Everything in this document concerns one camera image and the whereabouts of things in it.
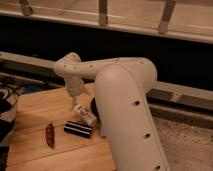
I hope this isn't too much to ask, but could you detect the dark ceramic bowl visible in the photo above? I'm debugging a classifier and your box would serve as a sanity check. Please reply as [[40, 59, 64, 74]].
[[90, 98, 99, 117]]

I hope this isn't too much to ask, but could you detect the white plastic bottle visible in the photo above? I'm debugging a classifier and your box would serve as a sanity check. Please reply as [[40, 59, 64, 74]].
[[74, 104, 97, 127]]

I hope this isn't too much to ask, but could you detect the reddish brown oval object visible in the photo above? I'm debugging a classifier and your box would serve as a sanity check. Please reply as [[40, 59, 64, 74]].
[[45, 123, 55, 148]]

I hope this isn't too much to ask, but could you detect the black striped cylinder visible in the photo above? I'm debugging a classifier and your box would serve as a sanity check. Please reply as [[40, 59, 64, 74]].
[[64, 121, 93, 138]]

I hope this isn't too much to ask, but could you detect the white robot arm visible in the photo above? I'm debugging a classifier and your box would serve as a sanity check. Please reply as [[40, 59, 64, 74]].
[[54, 53, 171, 171]]

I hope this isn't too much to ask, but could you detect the wooden table board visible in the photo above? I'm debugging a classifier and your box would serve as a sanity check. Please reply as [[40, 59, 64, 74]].
[[6, 88, 115, 171]]

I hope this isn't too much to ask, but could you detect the cables and clutter at left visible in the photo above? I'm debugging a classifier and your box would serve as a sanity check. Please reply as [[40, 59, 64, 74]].
[[0, 75, 43, 171]]

